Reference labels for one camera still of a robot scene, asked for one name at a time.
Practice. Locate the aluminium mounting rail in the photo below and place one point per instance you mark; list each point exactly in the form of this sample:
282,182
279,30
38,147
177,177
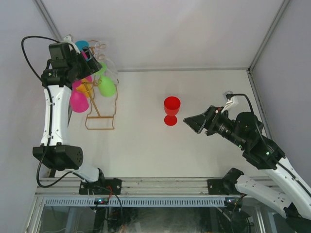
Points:
137,187

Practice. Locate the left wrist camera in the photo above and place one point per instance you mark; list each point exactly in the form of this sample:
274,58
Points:
68,39

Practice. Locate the left black base bracket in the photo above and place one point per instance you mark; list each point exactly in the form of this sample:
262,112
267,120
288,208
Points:
110,186

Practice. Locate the blue slotted cable duct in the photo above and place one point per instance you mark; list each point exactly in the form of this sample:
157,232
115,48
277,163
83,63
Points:
138,202

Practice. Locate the right black base bracket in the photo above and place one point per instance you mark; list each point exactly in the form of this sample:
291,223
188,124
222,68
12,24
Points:
216,187

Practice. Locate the rear clear wine glass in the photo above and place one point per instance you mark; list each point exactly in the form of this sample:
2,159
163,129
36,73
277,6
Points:
102,46

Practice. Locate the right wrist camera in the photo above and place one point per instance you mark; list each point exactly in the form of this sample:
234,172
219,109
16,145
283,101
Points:
231,101

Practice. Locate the gold wire glass rack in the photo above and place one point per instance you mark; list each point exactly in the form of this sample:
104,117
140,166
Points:
102,109

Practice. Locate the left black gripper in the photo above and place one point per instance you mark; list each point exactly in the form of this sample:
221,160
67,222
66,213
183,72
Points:
92,66

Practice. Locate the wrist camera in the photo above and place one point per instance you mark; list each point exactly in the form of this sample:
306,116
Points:
68,39
231,101

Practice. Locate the magenta wine glass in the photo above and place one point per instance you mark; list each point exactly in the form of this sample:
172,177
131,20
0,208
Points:
84,55
78,100

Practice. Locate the clear wine glass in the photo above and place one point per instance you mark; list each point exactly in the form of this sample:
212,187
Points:
111,70
102,46

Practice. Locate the black base bracket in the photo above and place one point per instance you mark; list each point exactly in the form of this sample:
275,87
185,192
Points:
216,187
110,186

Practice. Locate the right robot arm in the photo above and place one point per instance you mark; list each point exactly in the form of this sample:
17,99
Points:
294,201

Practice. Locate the red plastic wine glass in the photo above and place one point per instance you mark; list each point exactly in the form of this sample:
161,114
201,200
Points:
171,106

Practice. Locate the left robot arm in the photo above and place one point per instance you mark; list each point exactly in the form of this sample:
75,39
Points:
67,64

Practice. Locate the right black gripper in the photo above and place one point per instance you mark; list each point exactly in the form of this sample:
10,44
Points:
206,121

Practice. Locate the cyan plastic wine glass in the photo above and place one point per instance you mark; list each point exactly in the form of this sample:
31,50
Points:
81,44

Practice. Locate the front magenta wine glass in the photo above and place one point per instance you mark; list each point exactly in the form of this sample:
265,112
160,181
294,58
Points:
78,100

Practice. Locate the rear magenta wine glass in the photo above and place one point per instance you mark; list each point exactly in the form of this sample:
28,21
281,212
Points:
84,55

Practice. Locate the front clear wine glass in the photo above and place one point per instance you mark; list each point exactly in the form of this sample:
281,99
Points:
111,70

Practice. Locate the orange plastic wine glass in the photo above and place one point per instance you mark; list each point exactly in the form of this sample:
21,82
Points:
84,86

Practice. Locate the green plastic wine glass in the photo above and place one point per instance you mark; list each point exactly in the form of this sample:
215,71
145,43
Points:
105,85

